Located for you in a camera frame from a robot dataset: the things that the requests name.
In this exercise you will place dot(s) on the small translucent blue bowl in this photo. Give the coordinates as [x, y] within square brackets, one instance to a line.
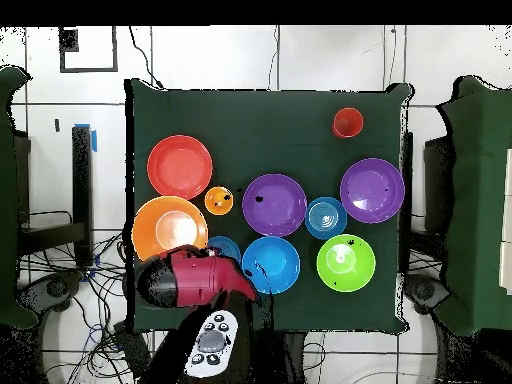
[228, 244]
[326, 218]

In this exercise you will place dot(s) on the large orange bowl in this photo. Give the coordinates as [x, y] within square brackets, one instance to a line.
[160, 224]

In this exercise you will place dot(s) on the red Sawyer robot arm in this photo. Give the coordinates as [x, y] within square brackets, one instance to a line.
[192, 276]

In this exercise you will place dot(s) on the purple bowl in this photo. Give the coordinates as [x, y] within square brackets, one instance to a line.
[372, 188]
[280, 208]

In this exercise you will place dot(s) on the orange cup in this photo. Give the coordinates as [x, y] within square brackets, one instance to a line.
[216, 198]

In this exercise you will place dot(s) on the dark green tablecloth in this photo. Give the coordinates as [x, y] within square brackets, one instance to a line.
[260, 132]

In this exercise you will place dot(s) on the red shallow bowl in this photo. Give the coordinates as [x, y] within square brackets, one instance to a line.
[180, 167]

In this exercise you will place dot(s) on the green bowl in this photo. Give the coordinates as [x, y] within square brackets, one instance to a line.
[346, 272]

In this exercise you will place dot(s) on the red cup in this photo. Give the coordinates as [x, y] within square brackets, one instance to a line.
[348, 122]

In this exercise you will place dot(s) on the black metal stand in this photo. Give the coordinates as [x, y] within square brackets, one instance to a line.
[82, 192]

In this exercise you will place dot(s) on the blue tape strip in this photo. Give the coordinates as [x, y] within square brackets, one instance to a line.
[94, 142]

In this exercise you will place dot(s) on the black power brick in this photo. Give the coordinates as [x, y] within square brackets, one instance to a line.
[132, 348]

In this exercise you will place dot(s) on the green cloth side table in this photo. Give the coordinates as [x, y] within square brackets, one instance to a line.
[480, 200]
[8, 200]

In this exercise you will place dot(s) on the white box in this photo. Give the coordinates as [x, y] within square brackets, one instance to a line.
[507, 260]

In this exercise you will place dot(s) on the black pedestal leg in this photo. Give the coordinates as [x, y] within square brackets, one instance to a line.
[56, 288]
[424, 290]

